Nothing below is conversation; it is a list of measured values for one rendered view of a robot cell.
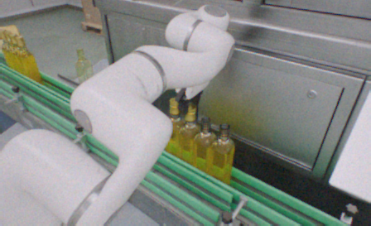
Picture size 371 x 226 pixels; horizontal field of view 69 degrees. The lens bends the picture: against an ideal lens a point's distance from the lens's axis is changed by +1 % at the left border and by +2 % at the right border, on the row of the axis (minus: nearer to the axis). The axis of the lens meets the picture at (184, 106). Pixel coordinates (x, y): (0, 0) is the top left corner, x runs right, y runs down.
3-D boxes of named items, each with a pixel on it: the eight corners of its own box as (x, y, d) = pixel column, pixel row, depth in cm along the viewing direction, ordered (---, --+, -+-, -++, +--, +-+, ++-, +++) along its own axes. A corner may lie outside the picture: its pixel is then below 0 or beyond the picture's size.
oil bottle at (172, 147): (187, 164, 98) (187, 117, 86) (177, 173, 94) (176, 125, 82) (175, 157, 100) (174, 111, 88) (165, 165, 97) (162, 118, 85)
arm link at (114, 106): (113, 105, 53) (172, 151, 51) (11, 184, 39) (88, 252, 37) (126, 42, 41) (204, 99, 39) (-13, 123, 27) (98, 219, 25)
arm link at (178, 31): (205, 36, 49) (163, 15, 51) (194, 79, 56) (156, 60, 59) (237, 10, 59) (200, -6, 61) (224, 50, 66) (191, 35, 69)
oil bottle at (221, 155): (229, 187, 89) (237, 137, 77) (221, 198, 85) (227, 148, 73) (215, 179, 92) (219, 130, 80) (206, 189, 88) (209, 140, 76)
